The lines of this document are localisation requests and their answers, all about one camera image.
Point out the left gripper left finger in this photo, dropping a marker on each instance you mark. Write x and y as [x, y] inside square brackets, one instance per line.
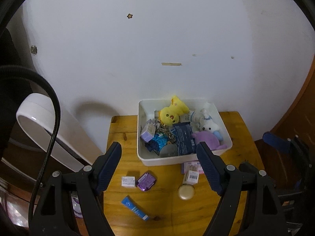
[54, 214]

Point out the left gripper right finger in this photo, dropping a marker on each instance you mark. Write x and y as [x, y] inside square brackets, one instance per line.
[209, 167]

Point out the blue cream tube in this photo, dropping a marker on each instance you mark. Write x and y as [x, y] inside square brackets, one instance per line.
[127, 202]

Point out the white square box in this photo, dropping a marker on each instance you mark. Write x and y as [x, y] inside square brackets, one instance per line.
[128, 181]

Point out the purple lavender small box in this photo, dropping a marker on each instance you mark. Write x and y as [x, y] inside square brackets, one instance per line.
[148, 131]

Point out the grey round plush pouch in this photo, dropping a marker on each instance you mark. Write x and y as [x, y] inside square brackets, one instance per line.
[169, 150]

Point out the purple mint tin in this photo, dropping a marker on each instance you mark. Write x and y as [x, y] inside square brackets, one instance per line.
[146, 181]

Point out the round gold compact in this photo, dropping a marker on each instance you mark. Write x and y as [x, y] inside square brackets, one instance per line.
[186, 192]

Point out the white barcode box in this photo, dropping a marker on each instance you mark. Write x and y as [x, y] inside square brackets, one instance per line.
[191, 177]

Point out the pink sticker card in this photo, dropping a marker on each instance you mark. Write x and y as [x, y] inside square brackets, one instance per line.
[191, 166]

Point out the wooden side table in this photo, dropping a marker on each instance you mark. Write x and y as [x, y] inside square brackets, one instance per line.
[168, 214]

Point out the purple plush toy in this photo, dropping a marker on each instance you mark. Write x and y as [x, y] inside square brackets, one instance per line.
[209, 138]

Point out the blue patterned pouch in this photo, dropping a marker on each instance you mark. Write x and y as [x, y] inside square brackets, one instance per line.
[157, 143]

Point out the white bear plush toy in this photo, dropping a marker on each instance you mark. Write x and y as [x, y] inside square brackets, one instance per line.
[204, 122]

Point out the white storage bin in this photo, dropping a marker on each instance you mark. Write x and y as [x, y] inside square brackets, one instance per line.
[146, 110]

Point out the dark blue sachet packet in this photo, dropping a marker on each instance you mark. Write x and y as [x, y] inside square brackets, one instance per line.
[184, 140]

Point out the yellow plush toy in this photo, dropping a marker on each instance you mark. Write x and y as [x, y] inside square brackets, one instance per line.
[171, 115]

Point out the tape strip on wall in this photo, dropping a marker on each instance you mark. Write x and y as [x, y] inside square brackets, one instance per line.
[170, 64]

